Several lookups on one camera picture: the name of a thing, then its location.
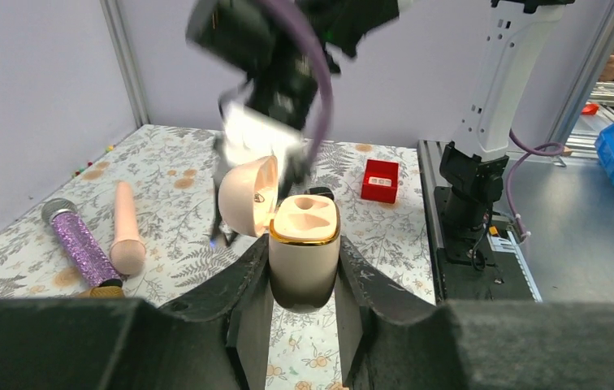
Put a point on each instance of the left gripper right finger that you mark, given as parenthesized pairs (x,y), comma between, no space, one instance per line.
(391,339)

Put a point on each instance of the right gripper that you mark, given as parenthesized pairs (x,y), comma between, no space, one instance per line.
(284,91)

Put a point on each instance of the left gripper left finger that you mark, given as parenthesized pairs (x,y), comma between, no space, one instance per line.
(215,336)

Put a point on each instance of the beige charging case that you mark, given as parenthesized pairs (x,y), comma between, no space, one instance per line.
(303,232)

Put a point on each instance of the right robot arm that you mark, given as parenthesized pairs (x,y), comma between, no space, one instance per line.
(249,34)

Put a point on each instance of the pink microphone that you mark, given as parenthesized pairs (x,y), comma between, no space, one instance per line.
(127,252)

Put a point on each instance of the gold microphone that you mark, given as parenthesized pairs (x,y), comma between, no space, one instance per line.
(107,292)

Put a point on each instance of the red box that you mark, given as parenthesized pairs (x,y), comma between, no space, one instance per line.
(381,181)

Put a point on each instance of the floral table mat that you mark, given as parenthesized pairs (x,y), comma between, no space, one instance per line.
(170,172)

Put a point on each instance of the purple glitter microphone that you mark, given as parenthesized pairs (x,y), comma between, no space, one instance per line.
(79,243)

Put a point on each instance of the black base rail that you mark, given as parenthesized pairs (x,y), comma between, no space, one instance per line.
(474,249)

